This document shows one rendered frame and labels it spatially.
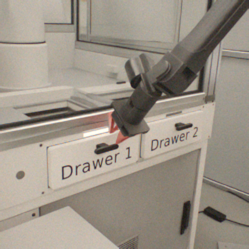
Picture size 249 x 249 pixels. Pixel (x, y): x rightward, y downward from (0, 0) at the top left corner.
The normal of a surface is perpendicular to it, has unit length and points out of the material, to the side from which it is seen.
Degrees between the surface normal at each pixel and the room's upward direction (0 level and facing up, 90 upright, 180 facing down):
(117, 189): 90
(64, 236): 0
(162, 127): 90
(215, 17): 62
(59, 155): 90
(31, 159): 90
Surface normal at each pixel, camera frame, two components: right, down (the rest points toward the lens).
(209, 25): -0.58, -0.27
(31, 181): 0.66, 0.27
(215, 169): -0.66, 0.21
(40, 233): 0.04, -0.95
